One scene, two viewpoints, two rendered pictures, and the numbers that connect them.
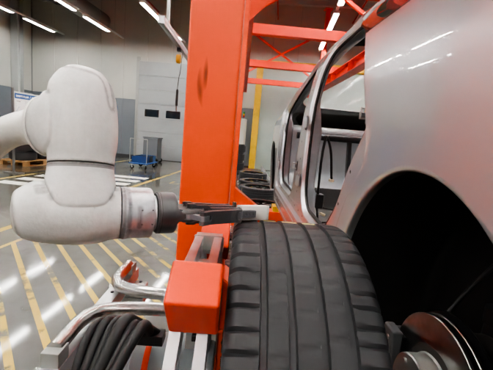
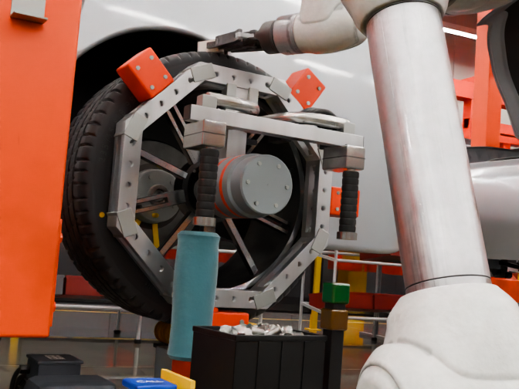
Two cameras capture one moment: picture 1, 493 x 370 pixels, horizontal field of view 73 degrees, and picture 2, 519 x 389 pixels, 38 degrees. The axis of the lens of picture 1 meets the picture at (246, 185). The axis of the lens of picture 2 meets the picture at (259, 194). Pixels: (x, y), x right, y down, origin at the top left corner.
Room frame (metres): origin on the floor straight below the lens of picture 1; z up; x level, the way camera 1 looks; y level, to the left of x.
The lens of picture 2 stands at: (1.41, 1.60, 0.69)
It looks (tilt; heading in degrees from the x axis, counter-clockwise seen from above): 5 degrees up; 241
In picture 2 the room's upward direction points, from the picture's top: 4 degrees clockwise
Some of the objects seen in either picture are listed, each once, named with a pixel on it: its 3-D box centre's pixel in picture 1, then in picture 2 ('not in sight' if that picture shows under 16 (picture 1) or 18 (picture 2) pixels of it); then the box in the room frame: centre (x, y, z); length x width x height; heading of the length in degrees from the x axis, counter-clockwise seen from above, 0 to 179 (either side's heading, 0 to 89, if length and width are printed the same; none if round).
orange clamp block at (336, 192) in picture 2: not in sight; (337, 202); (0.33, 0.06, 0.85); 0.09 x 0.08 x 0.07; 1
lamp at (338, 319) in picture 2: not in sight; (334, 319); (0.57, 0.42, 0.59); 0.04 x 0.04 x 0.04; 1
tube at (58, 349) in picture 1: (125, 310); (299, 110); (0.55, 0.19, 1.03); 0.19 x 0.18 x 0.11; 91
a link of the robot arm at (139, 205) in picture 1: (137, 212); (291, 35); (0.58, 0.19, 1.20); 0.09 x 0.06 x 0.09; 27
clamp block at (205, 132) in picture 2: (128, 291); (204, 135); (0.81, 0.28, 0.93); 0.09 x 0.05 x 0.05; 91
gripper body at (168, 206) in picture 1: (178, 212); (264, 38); (0.61, 0.12, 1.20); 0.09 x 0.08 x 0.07; 116
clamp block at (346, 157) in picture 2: not in sight; (343, 158); (0.47, 0.27, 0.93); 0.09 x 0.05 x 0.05; 91
